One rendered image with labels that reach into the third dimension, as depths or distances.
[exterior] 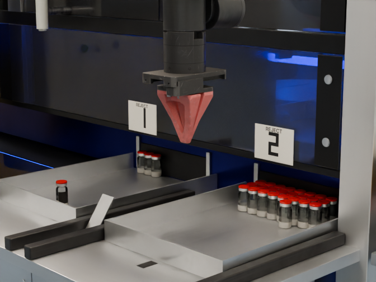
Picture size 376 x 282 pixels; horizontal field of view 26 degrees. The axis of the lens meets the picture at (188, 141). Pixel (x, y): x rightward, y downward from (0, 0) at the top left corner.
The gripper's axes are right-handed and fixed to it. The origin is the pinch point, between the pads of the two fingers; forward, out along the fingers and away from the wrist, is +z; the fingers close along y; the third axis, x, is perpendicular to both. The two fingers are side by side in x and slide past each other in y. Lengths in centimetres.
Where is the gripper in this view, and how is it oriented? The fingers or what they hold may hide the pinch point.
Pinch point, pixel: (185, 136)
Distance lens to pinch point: 112.5
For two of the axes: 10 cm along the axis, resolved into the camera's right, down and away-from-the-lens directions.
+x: -7.0, -1.5, 7.0
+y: 7.2, -1.6, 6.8
